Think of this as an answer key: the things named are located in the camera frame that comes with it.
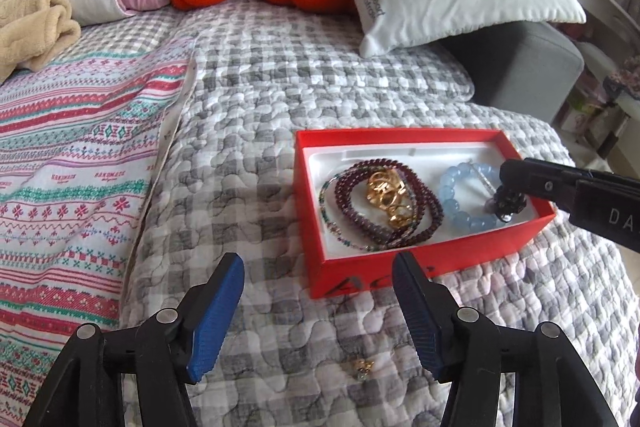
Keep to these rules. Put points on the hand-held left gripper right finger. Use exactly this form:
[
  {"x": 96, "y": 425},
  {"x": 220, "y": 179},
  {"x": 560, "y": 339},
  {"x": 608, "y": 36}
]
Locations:
[{"x": 420, "y": 322}]

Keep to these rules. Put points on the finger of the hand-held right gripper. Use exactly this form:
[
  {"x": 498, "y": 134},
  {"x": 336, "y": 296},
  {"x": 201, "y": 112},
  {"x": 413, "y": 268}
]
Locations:
[{"x": 535, "y": 179}]

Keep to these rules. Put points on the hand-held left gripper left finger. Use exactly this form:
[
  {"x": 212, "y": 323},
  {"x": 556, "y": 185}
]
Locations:
[{"x": 215, "y": 322}]

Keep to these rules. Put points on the black beaded jewelry piece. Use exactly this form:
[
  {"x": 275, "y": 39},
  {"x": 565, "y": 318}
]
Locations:
[{"x": 507, "y": 203}]

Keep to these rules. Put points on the red cardboard box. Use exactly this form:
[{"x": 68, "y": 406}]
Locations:
[{"x": 380, "y": 269}]

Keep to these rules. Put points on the grey ottoman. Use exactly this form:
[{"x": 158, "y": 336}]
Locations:
[{"x": 525, "y": 72}]

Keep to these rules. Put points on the multicolour bead strand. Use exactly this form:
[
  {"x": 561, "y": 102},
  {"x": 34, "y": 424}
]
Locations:
[{"x": 327, "y": 213}]

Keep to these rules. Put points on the striped patterned blanket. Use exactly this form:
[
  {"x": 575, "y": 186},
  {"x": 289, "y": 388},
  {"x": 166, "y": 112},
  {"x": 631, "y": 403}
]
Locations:
[{"x": 75, "y": 187}]

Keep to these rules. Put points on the grey checked quilt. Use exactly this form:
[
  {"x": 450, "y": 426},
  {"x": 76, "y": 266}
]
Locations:
[{"x": 250, "y": 107}]

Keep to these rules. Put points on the beige fleece blanket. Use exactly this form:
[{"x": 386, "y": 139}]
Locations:
[{"x": 35, "y": 32}]

